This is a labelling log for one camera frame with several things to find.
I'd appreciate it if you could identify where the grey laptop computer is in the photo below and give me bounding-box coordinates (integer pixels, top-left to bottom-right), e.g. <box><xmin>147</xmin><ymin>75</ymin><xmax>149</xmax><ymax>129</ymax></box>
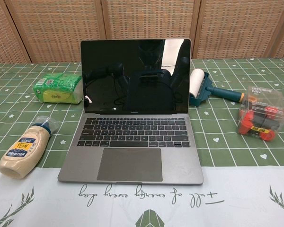
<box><xmin>57</xmin><ymin>38</ymin><xmax>204</xmax><ymax>185</ymax></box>

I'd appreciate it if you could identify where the teal lint roller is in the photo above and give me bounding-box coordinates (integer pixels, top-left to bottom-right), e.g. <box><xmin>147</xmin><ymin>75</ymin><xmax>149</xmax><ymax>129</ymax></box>
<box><xmin>188</xmin><ymin>68</ymin><xmax>246</xmax><ymax>106</ymax></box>

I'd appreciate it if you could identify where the green tissue pack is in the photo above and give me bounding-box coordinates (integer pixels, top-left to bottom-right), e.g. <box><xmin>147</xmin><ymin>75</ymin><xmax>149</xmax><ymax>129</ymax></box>
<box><xmin>33</xmin><ymin>73</ymin><xmax>83</xmax><ymax>105</ymax></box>

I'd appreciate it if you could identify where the green checkered tablecloth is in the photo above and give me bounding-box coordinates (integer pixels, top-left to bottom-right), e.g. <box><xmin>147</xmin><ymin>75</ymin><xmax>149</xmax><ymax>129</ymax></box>
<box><xmin>0</xmin><ymin>56</ymin><xmax>284</xmax><ymax>227</ymax></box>

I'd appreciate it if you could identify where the clear box with orange toy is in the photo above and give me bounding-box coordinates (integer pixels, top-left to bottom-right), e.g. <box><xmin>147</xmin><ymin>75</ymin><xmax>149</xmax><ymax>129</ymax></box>
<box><xmin>238</xmin><ymin>85</ymin><xmax>284</xmax><ymax>142</ymax></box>

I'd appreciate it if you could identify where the mayonnaise squeeze bottle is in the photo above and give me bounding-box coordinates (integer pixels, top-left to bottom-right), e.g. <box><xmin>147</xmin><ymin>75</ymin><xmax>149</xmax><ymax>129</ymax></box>
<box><xmin>0</xmin><ymin>115</ymin><xmax>59</xmax><ymax>180</ymax></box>

